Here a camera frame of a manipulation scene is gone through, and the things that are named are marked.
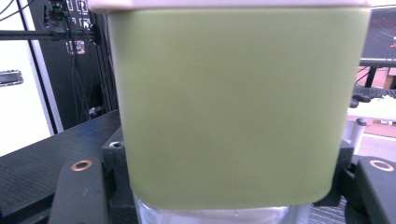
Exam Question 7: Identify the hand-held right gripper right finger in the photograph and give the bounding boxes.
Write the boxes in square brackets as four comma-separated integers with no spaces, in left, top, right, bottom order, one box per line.
[313,139,356,208]

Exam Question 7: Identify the black horizontal bar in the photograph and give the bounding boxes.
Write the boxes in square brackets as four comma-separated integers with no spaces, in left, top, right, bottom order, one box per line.
[0,29,98,42]

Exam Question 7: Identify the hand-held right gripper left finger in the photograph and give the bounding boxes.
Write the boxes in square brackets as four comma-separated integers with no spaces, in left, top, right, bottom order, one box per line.
[101,125,138,224]

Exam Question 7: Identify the clear container with green lid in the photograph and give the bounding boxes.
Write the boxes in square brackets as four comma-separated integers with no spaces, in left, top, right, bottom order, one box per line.
[87,0,374,224]

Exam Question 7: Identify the black keyboard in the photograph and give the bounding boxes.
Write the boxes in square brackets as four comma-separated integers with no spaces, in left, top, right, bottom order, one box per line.
[352,85,396,101]

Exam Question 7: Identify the small black desktop shelf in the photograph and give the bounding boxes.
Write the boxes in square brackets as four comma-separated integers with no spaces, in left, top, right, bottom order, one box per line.
[0,108,347,224]

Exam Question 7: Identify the metal cabinet handle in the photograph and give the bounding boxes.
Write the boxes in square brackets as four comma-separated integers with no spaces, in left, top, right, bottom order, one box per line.
[0,69,24,88]

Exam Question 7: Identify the white cabinet panel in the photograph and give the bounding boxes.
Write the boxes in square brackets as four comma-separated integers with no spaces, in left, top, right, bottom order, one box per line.
[0,0,64,158]

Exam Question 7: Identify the black equipment rack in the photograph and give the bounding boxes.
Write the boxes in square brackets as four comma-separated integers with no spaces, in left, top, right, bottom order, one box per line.
[27,0,120,133]

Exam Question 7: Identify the computer monitor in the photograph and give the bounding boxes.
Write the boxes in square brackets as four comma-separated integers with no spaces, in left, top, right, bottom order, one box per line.
[360,5,396,67]

